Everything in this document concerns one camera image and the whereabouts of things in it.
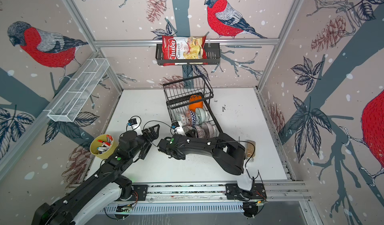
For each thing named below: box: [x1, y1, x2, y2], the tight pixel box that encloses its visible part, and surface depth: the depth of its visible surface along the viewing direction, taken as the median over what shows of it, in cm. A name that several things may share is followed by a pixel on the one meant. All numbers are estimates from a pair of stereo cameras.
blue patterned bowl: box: [194, 125, 205, 139], surface depth 86 cm
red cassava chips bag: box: [161, 35, 208, 66], surface depth 90 cm
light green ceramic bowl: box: [195, 107, 208, 125], surface depth 96 cm
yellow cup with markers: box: [89, 134, 119, 160], surface depth 80 cm
